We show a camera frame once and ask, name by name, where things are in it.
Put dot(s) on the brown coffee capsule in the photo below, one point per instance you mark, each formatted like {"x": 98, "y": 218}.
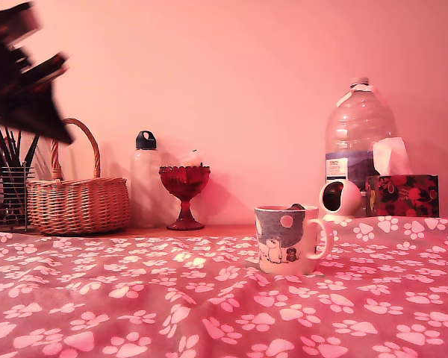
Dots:
{"x": 296, "y": 206}

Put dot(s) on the white cartoon print mug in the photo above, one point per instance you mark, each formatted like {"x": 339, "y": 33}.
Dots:
{"x": 282, "y": 231}

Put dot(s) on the white bottle with dark cap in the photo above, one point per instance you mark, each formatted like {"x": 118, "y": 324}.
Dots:
{"x": 145, "y": 179}

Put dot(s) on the white tissue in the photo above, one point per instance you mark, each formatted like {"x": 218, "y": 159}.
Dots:
{"x": 390, "y": 156}

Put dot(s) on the small pale packet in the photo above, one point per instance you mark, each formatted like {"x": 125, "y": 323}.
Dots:
{"x": 191, "y": 160}

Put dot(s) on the paw print fleece cloth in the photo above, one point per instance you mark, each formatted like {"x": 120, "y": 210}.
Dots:
{"x": 97, "y": 298}

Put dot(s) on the large clear water bottle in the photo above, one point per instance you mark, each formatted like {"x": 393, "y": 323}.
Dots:
{"x": 356, "y": 123}

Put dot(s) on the red glass goblet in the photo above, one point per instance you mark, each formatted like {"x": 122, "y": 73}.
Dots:
{"x": 184, "y": 182}

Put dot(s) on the small white round camera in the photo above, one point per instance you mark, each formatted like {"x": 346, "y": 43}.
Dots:
{"x": 351, "y": 197}

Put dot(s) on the floral tissue box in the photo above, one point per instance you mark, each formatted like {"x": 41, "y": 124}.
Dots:
{"x": 405, "y": 195}

